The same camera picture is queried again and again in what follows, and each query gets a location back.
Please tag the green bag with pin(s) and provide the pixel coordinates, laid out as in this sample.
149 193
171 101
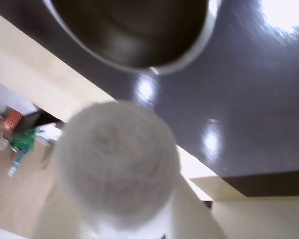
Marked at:
23 140

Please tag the black table mat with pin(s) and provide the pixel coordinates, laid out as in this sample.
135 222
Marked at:
239 104

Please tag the dark furniture panel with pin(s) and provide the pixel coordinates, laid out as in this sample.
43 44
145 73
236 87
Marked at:
37 119

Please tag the white gauze roll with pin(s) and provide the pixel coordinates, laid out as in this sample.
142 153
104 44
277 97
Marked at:
115 164

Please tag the orange box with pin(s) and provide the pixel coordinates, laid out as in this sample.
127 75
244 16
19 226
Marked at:
12 120

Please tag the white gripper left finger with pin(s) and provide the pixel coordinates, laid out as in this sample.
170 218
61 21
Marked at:
64 219

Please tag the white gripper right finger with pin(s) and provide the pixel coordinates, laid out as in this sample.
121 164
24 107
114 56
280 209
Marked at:
192 219

